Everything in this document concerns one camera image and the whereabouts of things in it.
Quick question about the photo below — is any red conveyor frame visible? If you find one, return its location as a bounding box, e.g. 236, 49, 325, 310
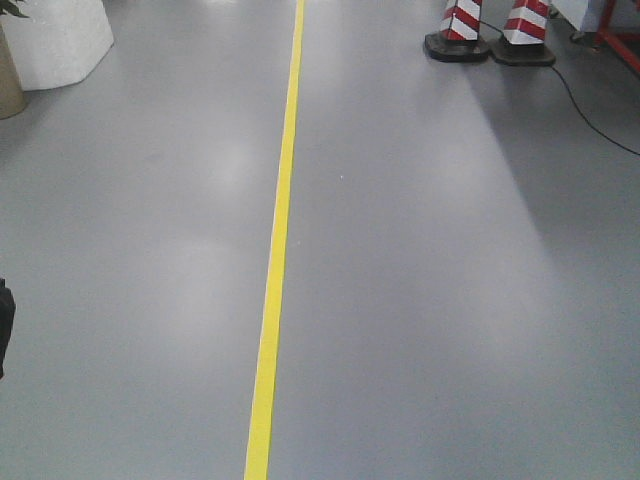
594, 0, 639, 74

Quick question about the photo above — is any black floor cable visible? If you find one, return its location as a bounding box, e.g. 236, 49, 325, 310
477, 19, 640, 157

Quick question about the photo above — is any gold planter with plant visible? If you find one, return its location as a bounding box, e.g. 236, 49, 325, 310
1, 1, 28, 120

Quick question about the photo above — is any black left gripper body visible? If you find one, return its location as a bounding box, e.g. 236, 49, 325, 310
0, 278, 16, 377

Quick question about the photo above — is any left red-white traffic cone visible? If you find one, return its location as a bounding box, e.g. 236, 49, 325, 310
423, 0, 490, 63

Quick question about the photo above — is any right red-white traffic cone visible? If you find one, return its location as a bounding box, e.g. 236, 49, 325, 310
490, 0, 556, 67

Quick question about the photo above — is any red-white traffic cone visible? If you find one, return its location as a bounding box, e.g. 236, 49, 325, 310
490, 0, 556, 67
423, 0, 490, 63

